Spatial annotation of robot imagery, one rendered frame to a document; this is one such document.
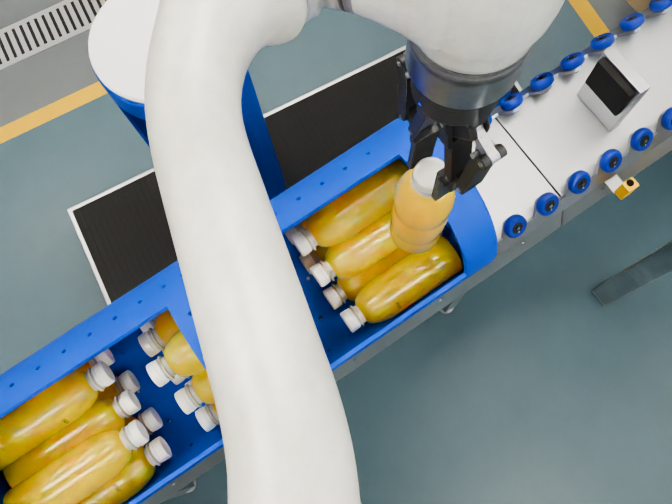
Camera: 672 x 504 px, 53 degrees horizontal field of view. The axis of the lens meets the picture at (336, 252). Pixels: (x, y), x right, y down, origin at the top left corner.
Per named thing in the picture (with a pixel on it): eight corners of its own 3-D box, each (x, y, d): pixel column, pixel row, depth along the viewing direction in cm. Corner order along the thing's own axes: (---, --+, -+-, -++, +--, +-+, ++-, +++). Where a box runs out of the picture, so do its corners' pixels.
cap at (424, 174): (405, 179, 75) (406, 173, 74) (428, 155, 76) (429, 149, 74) (431, 201, 75) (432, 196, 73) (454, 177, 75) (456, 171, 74)
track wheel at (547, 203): (558, 190, 122) (551, 186, 123) (539, 204, 121) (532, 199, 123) (563, 208, 124) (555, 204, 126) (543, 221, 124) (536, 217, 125)
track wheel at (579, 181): (591, 168, 122) (583, 164, 124) (571, 181, 122) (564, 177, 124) (594, 187, 125) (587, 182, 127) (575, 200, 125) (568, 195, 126)
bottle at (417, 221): (378, 231, 95) (383, 179, 75) (413, 195, 96) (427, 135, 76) (417, 265, 93) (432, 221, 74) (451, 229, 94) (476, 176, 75)
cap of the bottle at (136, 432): (138, 451, 100) (148, 444, 100) (123, 431, 99) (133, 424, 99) (141, 442, 104) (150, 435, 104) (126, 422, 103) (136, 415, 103)
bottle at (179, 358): (287, 311, 105) (178, 385, 102) (261, 272, 104) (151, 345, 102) (291, 317, 97) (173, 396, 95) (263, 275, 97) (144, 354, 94)
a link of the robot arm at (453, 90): (485, -58, 48) (472, -6, 54) (382, 5, 47) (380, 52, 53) (566, 32, 46) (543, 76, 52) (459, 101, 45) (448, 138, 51)
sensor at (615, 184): (631, 193, 130) (641, 184, 126) (619, 201, 130) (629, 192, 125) (605, 163, 132) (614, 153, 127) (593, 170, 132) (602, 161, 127)
